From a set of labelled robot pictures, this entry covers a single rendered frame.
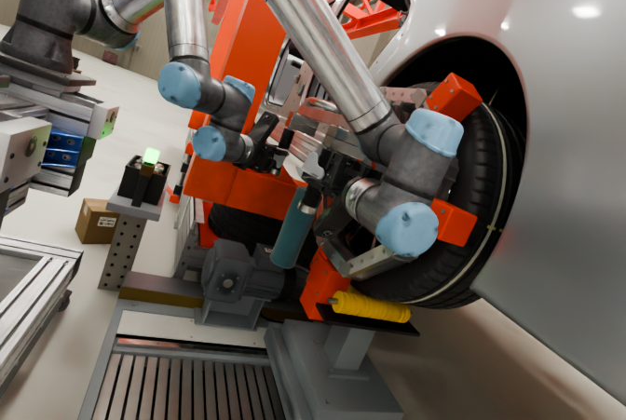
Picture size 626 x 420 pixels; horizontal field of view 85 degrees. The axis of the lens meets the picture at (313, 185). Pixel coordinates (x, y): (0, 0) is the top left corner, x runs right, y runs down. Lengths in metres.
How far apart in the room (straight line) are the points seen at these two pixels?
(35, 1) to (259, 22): 0.62
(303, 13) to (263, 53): 0.78
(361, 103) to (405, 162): 0.14
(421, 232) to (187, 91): 0.47
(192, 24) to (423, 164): 0.51
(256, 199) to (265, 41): 0.59
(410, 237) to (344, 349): 0.81
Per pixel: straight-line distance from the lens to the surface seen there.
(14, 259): 1.43
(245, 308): 1.56
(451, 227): 0.73
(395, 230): 0.45
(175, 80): 0.68
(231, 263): 1.24
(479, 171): 0.83
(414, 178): 0.46
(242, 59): 1.30
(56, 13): 1.12
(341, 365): 1.26
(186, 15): 0.76
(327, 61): 0.54
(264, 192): 1.38
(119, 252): 1.61
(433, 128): 0.47
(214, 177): 1.33
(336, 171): 0.62
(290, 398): 1.23
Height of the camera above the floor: 0.93
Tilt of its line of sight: 9 degrees down
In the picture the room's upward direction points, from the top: 22 degrees clockwise
